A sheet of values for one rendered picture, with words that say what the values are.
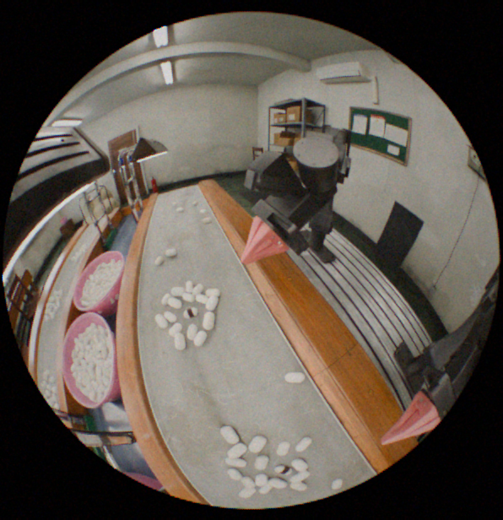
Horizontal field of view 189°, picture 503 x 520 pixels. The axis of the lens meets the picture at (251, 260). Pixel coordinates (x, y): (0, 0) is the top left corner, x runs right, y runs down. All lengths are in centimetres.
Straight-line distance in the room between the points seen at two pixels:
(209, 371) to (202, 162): 463
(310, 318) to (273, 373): 13
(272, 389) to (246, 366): 6
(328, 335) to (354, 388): 13
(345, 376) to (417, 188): 192
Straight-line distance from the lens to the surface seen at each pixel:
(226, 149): 479
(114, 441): 34
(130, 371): 36
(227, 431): 29
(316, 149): 21
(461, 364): 24
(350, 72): 260
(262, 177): 20
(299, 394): 31
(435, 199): 200
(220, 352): 31
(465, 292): 218
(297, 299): 34
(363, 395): 34
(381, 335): 53
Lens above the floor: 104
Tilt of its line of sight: 43 degrees down
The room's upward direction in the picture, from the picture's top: straight up
